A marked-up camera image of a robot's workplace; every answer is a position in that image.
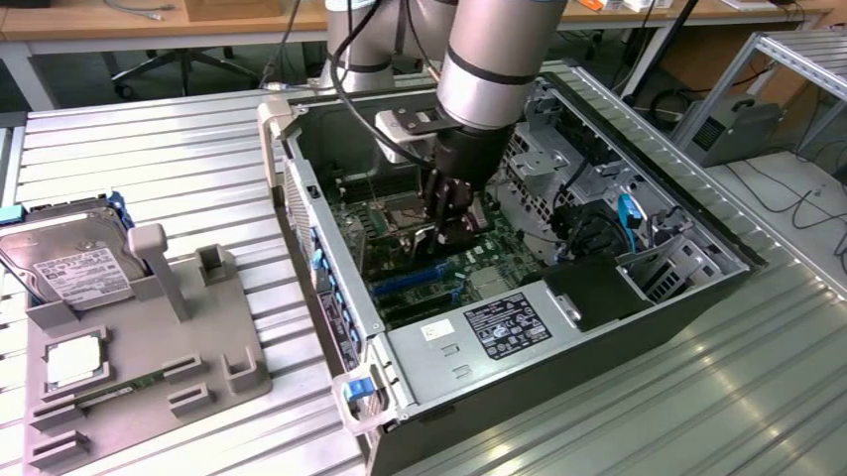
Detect silver hard disk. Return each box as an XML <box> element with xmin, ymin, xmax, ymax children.
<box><xmin>0</xmin><ymin>207</ymin><xmax>151</xmax><ymax>312</ymax></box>

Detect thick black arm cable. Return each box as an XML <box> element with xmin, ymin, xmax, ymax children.
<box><xmin>328</xmin><ymin>0</ymin><xmax>437</xmax><ymax>173</ymax></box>

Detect blue disk caddy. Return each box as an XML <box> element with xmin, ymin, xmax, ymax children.
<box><xmin>0</xmin><ymin>191</ymin><xmax>133</xmax><ymax>237</ymax></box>

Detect silver chipset heatsink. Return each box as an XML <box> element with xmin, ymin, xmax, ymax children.
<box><xmin>469</xmin><ymin>275</ymin><xmax>515</xmax><ymax>294</ymax></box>

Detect silver perforated disk bay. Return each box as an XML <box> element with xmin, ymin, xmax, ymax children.
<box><xmin>614</xmin><ymin>232</ymin><xmax>754</xmax><ymax>304</ymax></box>

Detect CPU socket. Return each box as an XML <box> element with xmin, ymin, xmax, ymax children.
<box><xmin>369</xmin><ymin>195</ymin><xmax>428</xmax><ymax>238</ymax></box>

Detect grey power supply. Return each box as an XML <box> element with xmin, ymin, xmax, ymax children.
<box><xmin>387</xmin><ymin>282</ymin><xmax>584</xmax><ymax>406</ymax></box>

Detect black office chair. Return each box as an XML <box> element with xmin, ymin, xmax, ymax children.
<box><xmin>108</xmin><ymin>47</ymin><xmax>265</xmax><ymax>98</ymax></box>

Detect black plastic cover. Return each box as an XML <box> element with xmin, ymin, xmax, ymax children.
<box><xmin>543</xmin><ymin>256</ymin><xmax>648</xmax><ymax>334</ymax></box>

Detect grey computer tower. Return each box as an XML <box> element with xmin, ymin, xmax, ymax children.
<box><xmin>687</xmin><ymin>96</ymin><xmax>788</xmax><ymax>169</ymax></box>

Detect aluminium profile frame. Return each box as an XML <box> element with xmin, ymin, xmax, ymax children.
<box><xmin>667</xmin><ymin>29</ymin><xmax>847</xmax><ymax>160</ymax></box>

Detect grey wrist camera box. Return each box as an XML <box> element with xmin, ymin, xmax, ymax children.
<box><xmin>373</xmin><ymin>107</ymin><xmax>441</xmax><ymax>166</ymax></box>

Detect green RAM stick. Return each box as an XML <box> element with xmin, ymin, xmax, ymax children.
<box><xmin>72</xmin><ymin>369</ymin><xmax>171</xmax><ymax>406</ymax></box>

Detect open black PC case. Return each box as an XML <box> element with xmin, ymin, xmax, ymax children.
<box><xmin>255</xmin><ymin>58</ymin><xmax>768</xmax><ymax>476</ymax></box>

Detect blue disk wire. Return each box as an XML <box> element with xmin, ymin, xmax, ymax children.
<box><xmin>614</xmin><ymin>192</ymin><xmax>644</xmax><ymax>257</ymax></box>

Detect silver CPU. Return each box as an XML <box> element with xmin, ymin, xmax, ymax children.
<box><xmin>43</xmin><ymin>336</ymin><xmax>111</xmax><ymax>386</ymax></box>

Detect grey plastic parts rack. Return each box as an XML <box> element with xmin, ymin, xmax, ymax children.
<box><xmin>23</xmin><ymin>222</ymin><xmax>276</xmax><ymax>472</ymax></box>

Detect silver metal drive bracket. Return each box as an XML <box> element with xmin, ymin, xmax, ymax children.
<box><xmin>500</xmin><ymin>118</ymin><xmax>584</xmax><ymax>199</ymax></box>

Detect black wire bundle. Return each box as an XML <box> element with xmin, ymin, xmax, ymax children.
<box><xmin>552</xmin><ymin>205</ymin><xmax>623</xmax><ymax>259</ymax></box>

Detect wooden desk white legs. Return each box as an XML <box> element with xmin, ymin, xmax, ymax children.
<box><xmin>0</xmin><ymin>0</ymin><xmax>836</xmax><ymax>113</ymax></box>

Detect green motherboard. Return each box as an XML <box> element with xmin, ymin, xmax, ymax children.
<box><xmin>327</xmin><ymin>171</ymin><xmax>551</xmax><ymax>331</ymax></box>

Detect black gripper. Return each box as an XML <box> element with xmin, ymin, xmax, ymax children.
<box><xmin>431</xmin><ymin>122</ymin><xmax>519</xmax><ymax>193</ymax></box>

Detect blue expansion slot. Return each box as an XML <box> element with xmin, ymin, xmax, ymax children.
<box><xmin>368</xmin><ymin>261</ymin><xmax>452</xmax><ymax>298</ymax></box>

